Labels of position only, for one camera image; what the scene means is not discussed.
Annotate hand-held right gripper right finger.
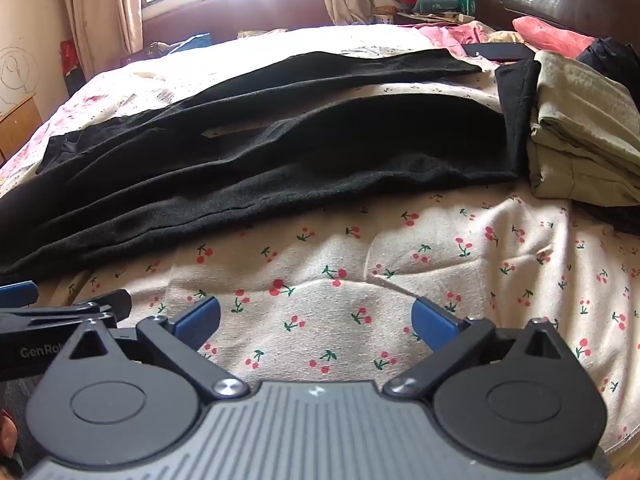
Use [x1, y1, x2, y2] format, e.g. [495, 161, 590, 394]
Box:
[382, 297, 571, 397]

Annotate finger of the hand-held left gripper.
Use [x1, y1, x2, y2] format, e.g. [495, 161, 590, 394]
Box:
[0, 281, 40, 307]
[0, 290, 133, 333]

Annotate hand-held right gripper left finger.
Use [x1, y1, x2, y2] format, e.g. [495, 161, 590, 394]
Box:
[69, 296, 251, 399]

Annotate black pants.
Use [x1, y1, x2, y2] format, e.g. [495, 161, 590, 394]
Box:
[0, 51, 543, 277]

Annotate cherry print bed sheet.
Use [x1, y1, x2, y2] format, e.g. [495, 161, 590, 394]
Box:
[0, 25, 640, 461]

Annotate wooden tv stand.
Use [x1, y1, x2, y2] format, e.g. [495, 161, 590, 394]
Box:
[0, 92, 43, 161]

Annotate red bag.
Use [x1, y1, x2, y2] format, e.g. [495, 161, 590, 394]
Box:
[60, 40, 86, 93]

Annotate olive green folded clothes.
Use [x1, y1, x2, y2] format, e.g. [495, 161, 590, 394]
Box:
[527, 50, 640, 208]

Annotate blue cloth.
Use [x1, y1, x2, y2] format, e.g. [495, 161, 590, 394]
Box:
[167, 34, 212, 56]

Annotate black tablet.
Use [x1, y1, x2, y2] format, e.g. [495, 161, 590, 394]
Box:
[461, 42, 536, 63]

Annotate maroon window bench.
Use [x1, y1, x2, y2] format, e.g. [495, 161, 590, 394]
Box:
[140, 0, 336, 53]

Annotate pink pillow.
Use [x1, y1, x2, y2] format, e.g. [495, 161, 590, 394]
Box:
[512, 16, 596, 58]

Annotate olive folded garment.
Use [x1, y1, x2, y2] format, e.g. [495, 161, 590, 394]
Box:
[577, 37, 640, 91]

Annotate pile of clothes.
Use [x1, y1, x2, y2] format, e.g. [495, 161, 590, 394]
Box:
[372, 0, 476, 26]

